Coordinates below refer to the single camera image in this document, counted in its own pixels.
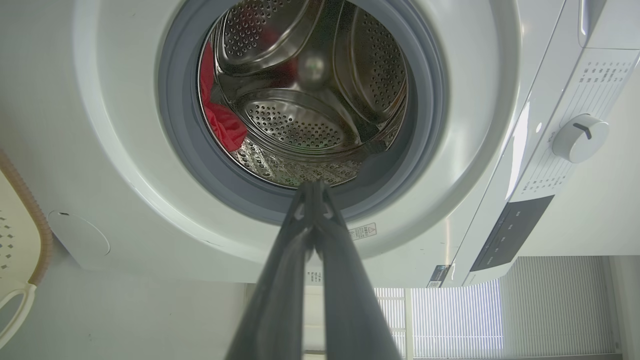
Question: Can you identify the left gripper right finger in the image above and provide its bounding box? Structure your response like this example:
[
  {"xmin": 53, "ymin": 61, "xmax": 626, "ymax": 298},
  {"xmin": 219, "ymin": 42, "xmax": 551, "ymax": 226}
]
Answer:
[{"xmin": 314, "ymin": 181, "xmax": 403, "ymax": 360}]

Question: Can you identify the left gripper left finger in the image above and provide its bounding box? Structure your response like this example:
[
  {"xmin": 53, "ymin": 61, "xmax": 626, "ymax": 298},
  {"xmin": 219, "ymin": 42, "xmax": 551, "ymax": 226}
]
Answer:
[{"xmin": 225, "ymin": 181, "xmax": 316, "ymax": 360}]

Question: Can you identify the red garment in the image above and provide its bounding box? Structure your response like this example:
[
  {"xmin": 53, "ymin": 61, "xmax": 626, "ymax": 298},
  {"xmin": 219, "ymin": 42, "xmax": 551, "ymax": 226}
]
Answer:
[{"xmin": 199, "ymin": 42, "xmax": 249, "ymax": 153}]

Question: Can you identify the dark grey touch control panel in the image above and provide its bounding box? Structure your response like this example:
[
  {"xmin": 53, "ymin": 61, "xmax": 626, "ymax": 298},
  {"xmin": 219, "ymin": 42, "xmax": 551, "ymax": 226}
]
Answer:
[{"xmin": 470, "ymin": 195, "xmax": 555, "ymax": 273}]

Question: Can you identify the stainless steel washing machine drum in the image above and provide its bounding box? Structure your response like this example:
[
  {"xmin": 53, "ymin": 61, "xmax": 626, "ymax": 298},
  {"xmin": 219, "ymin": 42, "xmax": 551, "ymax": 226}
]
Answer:
[{"xmin": 197, "ymin": 0, "xmax": 408, "ymax": 189}]

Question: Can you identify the cream plastic laundry basket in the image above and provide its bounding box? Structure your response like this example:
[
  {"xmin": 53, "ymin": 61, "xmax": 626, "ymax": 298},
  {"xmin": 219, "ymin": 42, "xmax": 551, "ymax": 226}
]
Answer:
[{"xmin": 0, "ymin": 149, "xmax": 54, "ymax": 351}]

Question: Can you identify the grey warning sticker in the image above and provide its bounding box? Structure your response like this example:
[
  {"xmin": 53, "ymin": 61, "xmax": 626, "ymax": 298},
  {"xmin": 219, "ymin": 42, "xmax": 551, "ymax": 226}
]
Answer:
[{"xmin": 348, "ymin": 223, "xmax": 377, "ymax": 242}]

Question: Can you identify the dark small label sticker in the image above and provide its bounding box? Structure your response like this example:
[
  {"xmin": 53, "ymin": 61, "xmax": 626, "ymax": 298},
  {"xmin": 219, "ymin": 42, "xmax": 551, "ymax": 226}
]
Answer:
[{"xmin": 427, "ymin": 264, "xmax": 452, "ymax": 289}]

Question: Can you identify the pleated window blind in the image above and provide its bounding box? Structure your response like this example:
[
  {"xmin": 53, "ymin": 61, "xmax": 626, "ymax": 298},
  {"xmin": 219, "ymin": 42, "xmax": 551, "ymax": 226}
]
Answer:
[
  {"xmin": 410, "ymin": 279, "xmax": 504, "ymax": 360},
  {"xmin": 500, "ymin": 256, "xmax": 617, "ymax": 357}
]

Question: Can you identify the grey rubber door gasket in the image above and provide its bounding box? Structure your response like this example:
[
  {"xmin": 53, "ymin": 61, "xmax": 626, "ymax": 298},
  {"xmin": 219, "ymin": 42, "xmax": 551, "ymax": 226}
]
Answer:
[{"xmin": 157, "ymin": 0, "xmax": 448, "ymax": 226}]

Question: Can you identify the white front-load washing machine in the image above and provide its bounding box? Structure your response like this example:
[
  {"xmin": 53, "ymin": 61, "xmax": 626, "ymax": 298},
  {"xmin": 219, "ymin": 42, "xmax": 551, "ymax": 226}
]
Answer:
[{"xmin": 0, "ymin": 0, "xmax": 640, "ymax": 289}]

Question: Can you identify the round white filter cover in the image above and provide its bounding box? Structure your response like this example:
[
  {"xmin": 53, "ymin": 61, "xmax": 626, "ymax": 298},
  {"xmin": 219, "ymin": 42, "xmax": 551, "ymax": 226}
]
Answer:
[{"xmin": 47, "ymin": 210, "xmax": 111, "ymax": 272}]

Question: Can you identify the white round dial knob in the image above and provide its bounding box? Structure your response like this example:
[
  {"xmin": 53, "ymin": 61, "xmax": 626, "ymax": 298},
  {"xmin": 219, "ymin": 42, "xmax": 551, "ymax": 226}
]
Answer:
[{"xmin": 552, "ymin": 114, "xmax": 610, "ymax": 164}]

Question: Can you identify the white detergent drawer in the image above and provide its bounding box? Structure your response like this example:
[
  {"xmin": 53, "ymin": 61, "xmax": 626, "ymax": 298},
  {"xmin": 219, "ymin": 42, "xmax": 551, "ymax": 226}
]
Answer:
[{"xmin": 577, "ymin": 0, "xmax": 640, "ymax": 50}]

